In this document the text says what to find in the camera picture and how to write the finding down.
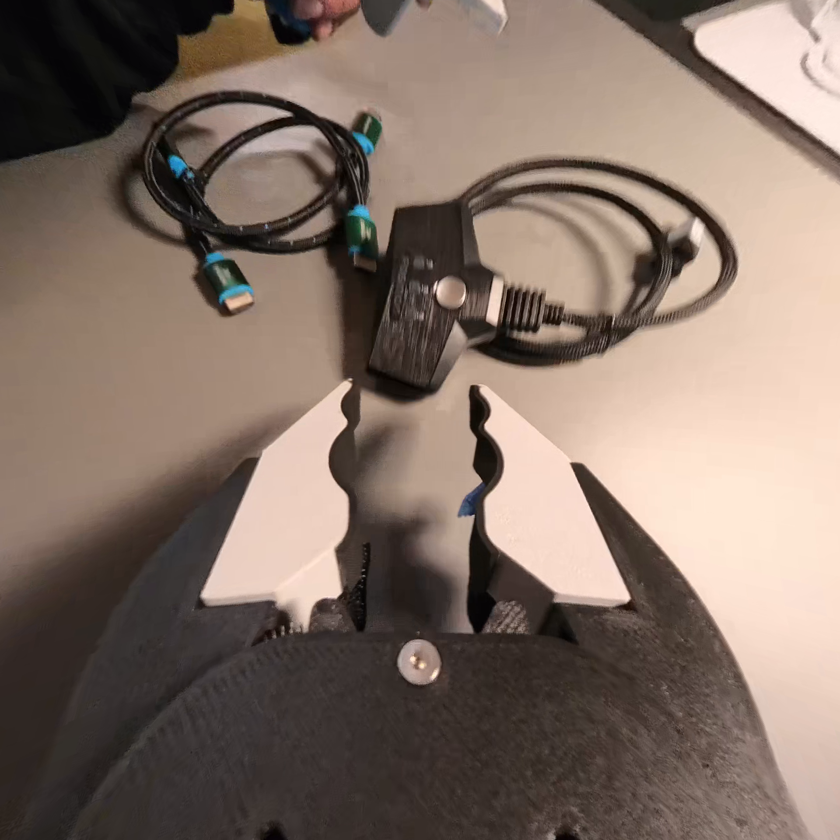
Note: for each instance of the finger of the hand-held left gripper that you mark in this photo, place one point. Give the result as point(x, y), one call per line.
point(469, 13)
point(390, 16)

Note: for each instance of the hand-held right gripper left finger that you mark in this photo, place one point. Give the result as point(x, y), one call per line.
point(282, 518)

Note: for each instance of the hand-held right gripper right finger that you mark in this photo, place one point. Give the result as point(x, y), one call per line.
point(558, 525)

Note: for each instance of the black hdmi switch box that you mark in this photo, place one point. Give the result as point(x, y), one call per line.
point(420, 262)

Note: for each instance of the person's left forearm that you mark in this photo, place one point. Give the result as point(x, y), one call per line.
point(79, 65)

